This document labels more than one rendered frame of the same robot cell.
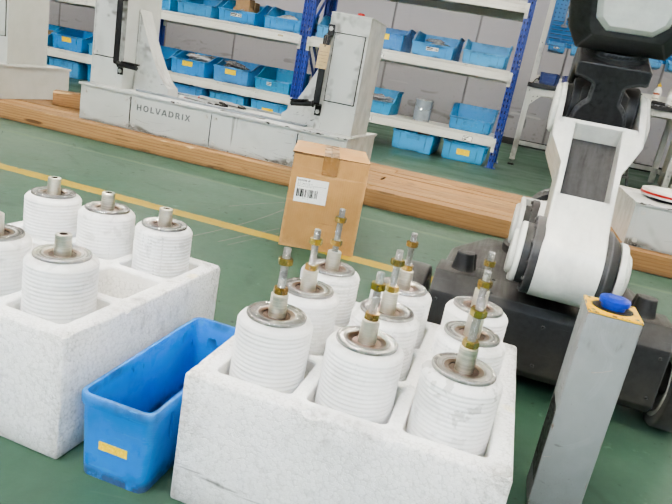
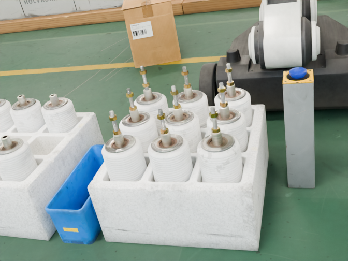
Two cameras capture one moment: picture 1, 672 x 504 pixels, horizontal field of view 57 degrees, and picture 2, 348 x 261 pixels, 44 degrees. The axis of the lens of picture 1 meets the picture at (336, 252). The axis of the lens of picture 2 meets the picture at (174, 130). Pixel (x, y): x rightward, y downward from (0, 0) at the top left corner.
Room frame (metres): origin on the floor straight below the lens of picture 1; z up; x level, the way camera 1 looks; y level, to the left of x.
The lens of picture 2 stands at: (-0.14, -0.17, 0.75)
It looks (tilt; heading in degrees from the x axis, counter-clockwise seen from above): 29 degrees down; 6
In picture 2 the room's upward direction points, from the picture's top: 11 degrees counter-clockwise
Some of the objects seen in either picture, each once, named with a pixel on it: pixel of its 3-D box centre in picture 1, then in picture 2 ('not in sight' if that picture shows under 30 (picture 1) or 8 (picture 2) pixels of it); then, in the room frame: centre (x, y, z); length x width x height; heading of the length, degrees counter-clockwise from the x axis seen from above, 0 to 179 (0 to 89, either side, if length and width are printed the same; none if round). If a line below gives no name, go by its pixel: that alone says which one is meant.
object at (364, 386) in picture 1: (352, 407); (174, 175); (0.69, -0.06, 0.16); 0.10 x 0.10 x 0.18
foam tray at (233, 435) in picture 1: (364, 412); (189, 169); (0.80, -0.08, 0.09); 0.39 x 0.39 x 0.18; 76
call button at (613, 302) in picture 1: (613, 304); (298, 73); (0.81, -0.38, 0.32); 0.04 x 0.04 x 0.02
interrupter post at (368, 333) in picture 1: (368, 331); (165, 138); (0.69, -0.06, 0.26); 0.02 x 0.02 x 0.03
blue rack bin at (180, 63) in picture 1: (199, 64); not in sight; (6.22, 1.64, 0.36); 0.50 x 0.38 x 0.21; 166
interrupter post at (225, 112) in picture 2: (474, 325); (225, 112); (0.78, -0.20, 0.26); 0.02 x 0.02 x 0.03
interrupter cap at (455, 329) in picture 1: (471, 334); (225, 116); (0.78, -0.20, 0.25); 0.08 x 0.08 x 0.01
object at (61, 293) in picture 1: (59, 315); (20, 174); (0.79, 0.36, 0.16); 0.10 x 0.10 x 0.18
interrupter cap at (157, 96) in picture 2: (331, 268); (149, 98); (0.95, 0.00, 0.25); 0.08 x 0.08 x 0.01
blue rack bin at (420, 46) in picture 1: (437, 46); not in sight; (5.70, -0.54, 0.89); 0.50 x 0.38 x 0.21; 164
